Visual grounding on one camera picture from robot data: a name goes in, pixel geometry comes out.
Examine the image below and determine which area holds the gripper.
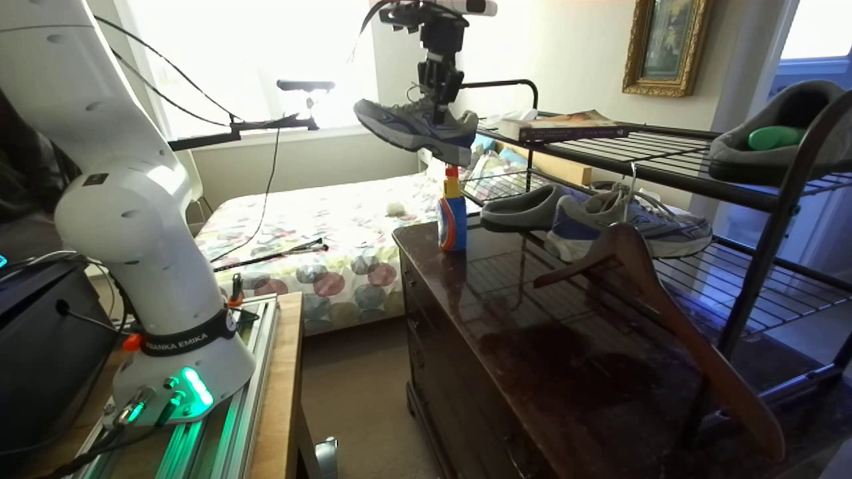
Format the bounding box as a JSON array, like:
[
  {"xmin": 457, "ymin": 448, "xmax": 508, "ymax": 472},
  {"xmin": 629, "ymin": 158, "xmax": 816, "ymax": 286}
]
[{"xmin": 417, "ymin": 16, "xmax": 469, "ymax": 125}]

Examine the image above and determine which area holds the grey and blue sneaker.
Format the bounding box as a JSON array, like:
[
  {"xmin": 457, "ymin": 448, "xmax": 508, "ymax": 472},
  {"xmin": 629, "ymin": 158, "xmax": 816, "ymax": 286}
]
[
  {"xmin": 353, "ymin": 96, "xmax": 479, "ymax": 168},
  {"xmin": 545, "ymin": 182, "xmax": 714, "ymax": 263}
]

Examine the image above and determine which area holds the paperback book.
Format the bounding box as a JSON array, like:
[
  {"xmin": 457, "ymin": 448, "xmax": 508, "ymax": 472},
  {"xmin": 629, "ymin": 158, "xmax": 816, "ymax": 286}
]
[{"xmin": 497, "ymin": 109, "xmax": 631, "ymax": 143}]

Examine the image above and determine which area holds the blue and orange spray bottle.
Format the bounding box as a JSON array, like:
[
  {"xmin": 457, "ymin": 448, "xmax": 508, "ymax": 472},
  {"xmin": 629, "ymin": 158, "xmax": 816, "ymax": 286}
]
[{"xmin": 437, "ymin": 165, "xmax": 469, "ymax": 253}]

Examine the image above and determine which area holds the grey slipper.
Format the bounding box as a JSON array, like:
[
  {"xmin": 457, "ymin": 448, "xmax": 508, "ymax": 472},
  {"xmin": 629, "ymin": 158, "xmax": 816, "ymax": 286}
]
[
  {"xmin": 479, "ymin": 184, "xmax": 574, "ymax": 234},
  {"xmin": 707, "ymin": 80, "xmax": 852, "ymax": 188}
]

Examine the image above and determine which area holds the bed with dotted cover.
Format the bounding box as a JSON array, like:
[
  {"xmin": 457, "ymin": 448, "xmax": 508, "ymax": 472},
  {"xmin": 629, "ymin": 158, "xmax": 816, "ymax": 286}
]
[{"xmin": 193, "ymin": 135, "xmax": 593, "ymax": 335}]

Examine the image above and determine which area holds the window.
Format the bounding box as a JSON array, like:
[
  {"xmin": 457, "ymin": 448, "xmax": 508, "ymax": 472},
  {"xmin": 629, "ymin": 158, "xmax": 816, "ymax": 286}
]
[
  {"xmin": 123, "ymin": 0, "xmax": 381, "ymax": 139},
  {"xmin": 777, "ymin": 0, "xmax": 852, "ymax": 62}
]

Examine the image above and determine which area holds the gold framed picture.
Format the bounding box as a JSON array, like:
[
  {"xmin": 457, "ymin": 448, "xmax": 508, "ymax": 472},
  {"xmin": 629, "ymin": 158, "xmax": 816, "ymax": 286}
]
[{"xmin": 622, "ymin": 0, "xmax": 712, "ymax": 99}]

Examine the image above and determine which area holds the black folded stand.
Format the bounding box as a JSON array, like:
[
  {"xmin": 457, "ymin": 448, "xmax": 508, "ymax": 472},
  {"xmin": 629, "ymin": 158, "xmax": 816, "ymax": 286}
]
[{"xmin": 212, "ymin": 237, "xmax": 330, "ymax": 273}]

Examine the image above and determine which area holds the wooden clothes hanger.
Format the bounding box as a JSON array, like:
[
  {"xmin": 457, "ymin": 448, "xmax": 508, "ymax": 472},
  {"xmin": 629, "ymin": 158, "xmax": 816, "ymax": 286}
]
[{"xmin": 532, "ymin": 162, "xmax": 787, "ymax": 464}]

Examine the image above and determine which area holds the green oval object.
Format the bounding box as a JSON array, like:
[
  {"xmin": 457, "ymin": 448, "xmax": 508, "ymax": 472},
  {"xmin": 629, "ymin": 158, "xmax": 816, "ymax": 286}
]
[{"xmin": 747, "ymin": 125, "xmax": 807, "ymax": 152}]

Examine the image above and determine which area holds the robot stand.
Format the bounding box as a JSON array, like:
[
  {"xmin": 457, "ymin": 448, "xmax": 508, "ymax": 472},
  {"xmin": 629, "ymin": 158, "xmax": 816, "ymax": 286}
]
[{"xmin": 0, "ymin": 291, "xmax": 339, "ymax": 479}]

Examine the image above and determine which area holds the black computer box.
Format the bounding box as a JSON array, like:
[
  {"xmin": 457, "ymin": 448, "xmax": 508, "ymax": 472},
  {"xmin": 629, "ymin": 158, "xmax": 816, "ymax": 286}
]
[{"xmin": 0, "ymin": 254, "xmax": 122, "ymax": 454}]

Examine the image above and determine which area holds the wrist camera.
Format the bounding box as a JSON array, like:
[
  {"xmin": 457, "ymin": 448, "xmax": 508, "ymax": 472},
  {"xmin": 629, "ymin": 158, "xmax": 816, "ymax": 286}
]
[{"xmin": 378, "ymin": 1, "xmax": 431, "ymax": 34}]

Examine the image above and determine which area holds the camera on mount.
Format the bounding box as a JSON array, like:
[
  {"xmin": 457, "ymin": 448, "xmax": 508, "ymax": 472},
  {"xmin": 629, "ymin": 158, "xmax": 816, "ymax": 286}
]
[{"xmin": 166, "ymin": 79, "xmax": 336, "ymax": 152}]

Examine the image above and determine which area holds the black cable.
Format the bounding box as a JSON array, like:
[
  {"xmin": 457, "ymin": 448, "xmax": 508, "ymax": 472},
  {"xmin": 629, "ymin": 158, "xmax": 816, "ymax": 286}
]
[{"xmin": 209, "ymin": 126, "xmax": 282, "ymax": 264}]

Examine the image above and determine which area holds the black wire shoe rack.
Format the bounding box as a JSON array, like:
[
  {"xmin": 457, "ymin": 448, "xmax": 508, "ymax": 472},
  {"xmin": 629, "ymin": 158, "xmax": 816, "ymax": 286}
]
[{"xmin": 458, "ymin": 79, "xmax": 852, "ymax": 408}]

